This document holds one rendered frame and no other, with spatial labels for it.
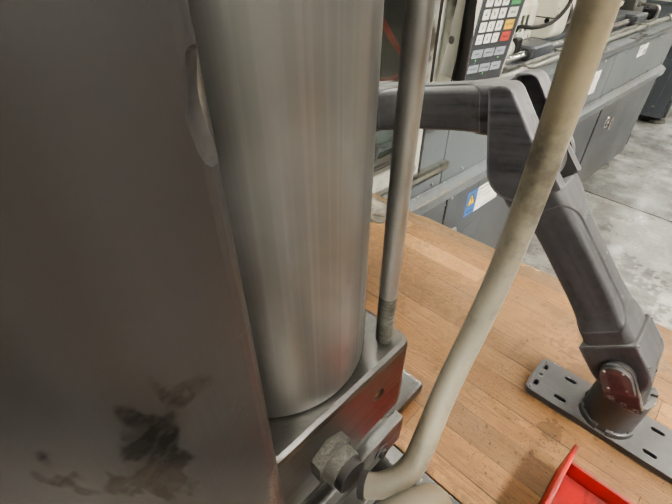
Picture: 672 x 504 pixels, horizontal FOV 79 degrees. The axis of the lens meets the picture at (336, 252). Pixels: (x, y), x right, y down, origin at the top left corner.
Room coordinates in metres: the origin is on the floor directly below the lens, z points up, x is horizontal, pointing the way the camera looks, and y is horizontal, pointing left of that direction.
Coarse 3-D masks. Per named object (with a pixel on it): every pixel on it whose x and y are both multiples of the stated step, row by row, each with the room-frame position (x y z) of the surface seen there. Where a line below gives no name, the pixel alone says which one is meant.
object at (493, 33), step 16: (464, 0) 1.17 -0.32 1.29; (480, 0) 1.13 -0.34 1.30; (496, 0) 1.15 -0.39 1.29; (512, 0) 1.18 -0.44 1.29; (480, 16) 1.13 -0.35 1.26; (496, 16) 1.16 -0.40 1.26; (512, 16) 1.19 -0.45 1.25; (480, 32) 1.14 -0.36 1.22; (496, 32) 1.17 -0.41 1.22; (512, 32) 1.21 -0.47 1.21; (448, 48) 1.20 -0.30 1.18; (480, 48) 1.16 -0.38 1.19; (496, 48) 1.19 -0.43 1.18; (448, 64) 1.19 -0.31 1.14; (480, 64) 1.17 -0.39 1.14; (496, 64) 1.20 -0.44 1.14
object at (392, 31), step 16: (384, 0) 1.03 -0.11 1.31; (400, 0) 1.07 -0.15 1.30; (384, 16) 1.04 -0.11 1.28; (400, 16) 1.07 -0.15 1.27; (384, 32) 1.04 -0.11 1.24; (400, 32) 1.08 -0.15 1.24; (384, 48) 1.04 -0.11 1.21; (400, 48) 1.08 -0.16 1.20; (384, 64) 1.04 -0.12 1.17; (384, 80) 1.05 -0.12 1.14
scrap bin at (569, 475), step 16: (576, 448) 0.23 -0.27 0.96; (560, 464) 0.23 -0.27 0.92; (576, 464) 0.22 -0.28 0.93; (560, 480) 0.19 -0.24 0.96; (576, 480) 0.21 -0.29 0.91; (592, 480) 0.21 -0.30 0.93; (544, 496) 0.19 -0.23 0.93; (560, 496) 0.20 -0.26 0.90; (576, 496) 0.20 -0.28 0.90; (592, 496) 0.20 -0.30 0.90; (608, 496) 0.19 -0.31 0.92
